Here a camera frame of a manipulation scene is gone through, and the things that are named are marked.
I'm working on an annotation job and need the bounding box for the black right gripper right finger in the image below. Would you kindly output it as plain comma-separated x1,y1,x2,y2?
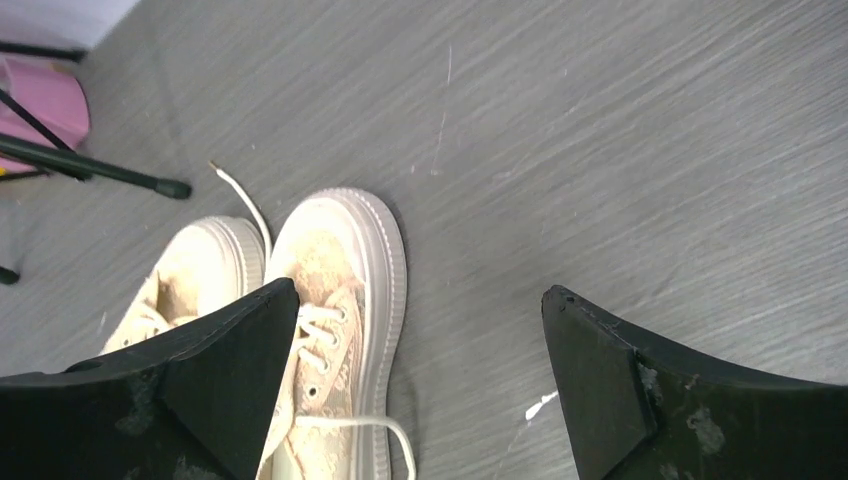
541,285,847,479

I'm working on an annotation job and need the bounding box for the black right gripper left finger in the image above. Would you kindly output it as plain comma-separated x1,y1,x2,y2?
1,278,299,479

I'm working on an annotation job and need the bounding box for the beige lace sneaker with laces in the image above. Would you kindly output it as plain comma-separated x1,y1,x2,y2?
210,162,417,480

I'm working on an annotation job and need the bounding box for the black tripod music stand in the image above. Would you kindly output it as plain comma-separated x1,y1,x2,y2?
0,40,193,286

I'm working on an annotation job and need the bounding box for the pink foam block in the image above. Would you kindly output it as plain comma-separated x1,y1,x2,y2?
1,56,90,175

